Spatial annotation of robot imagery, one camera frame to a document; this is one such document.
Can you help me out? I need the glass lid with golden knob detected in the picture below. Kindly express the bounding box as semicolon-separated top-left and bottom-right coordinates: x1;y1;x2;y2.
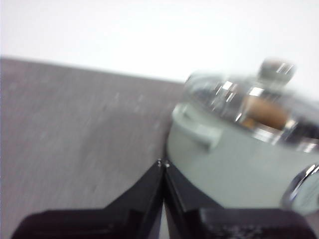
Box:
184;57;319;152

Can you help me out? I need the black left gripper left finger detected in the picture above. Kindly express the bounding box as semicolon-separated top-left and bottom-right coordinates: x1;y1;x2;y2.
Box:
11;159;164;239

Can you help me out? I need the pale green electric steamer pot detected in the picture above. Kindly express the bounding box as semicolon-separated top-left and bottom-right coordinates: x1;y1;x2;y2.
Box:
166;99;319;216

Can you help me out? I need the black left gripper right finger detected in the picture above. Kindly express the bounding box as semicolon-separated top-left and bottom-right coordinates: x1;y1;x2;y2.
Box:
163;163;319;239

